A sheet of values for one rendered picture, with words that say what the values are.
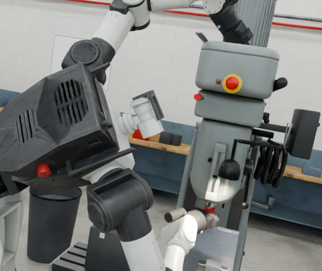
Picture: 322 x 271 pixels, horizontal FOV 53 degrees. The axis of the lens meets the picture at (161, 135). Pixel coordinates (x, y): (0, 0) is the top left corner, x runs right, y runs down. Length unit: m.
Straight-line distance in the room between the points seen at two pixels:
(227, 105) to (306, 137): 0.48
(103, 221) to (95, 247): 0.68
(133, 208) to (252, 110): 0.56
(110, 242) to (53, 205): 1.64
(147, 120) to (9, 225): 0.56
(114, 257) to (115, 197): 0.67
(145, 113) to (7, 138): 0.36
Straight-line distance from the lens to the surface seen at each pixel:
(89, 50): 1.00
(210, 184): 1.21
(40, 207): 3.08
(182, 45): 5.67
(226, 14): 1.20
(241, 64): 1.08
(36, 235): 3.21
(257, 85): 1.08
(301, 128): 1.52
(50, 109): 0.82
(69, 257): 1.61
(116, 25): 1.10
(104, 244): 1.46
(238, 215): 1.76
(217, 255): 1.77
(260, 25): 1.51
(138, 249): 0.86
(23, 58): 6.87
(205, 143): 1.22
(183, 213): 1.21
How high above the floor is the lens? 1.70
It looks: 8 degrees down
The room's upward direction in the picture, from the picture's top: 10 degrees clockwise
